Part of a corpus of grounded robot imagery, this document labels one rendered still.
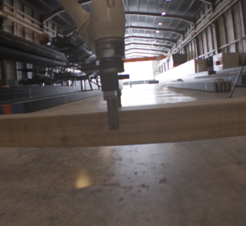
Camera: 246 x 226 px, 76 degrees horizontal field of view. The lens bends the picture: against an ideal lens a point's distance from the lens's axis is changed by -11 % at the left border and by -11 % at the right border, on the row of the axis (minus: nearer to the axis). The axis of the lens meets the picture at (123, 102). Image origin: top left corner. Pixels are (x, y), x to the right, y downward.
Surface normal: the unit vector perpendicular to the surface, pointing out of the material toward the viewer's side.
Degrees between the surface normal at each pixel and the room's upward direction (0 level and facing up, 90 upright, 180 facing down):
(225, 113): 90
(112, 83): 90
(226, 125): 90
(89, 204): 0
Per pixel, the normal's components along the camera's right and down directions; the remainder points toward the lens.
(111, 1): 0.29, -0.09
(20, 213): -0.08, -0.99
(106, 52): -0.09, 0.11
